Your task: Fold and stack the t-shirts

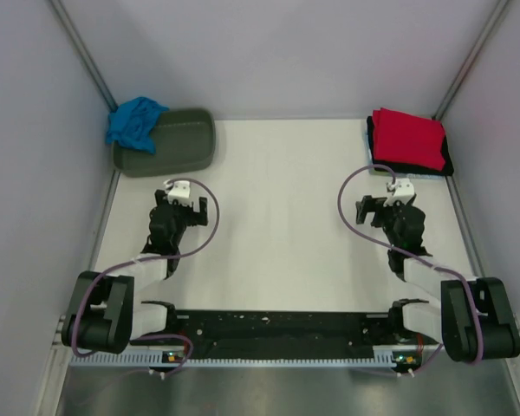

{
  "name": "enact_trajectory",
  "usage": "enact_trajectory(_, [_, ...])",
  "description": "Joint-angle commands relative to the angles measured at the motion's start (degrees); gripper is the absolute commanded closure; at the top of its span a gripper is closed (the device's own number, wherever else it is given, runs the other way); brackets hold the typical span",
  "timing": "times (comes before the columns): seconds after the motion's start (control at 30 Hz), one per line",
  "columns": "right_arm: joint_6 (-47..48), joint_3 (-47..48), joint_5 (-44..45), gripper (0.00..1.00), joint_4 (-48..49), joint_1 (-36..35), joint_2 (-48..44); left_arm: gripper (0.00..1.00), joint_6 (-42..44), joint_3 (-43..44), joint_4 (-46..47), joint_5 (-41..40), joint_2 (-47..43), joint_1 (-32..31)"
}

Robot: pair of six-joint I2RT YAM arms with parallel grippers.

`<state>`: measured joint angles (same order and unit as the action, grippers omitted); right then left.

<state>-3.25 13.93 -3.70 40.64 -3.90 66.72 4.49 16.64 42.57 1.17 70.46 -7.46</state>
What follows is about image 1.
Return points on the right aluminium corner post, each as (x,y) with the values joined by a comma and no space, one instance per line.
(492,23)

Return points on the folded red t shirt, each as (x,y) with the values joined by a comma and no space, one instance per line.
(408,139)

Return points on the grey slotted cable duct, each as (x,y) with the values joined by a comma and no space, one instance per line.
(150,358)

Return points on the dark green plastic bin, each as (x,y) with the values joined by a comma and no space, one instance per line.
(185,141)

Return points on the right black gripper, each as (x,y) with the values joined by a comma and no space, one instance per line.
(370,204)

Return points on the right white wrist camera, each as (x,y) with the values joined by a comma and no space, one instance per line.
(395,189)

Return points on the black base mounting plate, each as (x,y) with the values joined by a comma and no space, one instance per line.
(273,335)

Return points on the left aluminium corner post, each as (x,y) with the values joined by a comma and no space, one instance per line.
(68,26)

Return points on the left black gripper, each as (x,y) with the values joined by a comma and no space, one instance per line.
(194,218)

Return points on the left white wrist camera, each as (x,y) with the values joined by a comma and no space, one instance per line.
(178,192)

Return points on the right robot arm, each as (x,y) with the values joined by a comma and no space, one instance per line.
(470,316)

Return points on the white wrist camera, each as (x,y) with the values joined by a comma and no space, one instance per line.
(395,189)
(178,192)

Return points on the aluminium corner post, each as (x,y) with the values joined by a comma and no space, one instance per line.
(492,23)
(68,26)

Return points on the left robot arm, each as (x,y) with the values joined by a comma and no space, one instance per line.
(104,314)

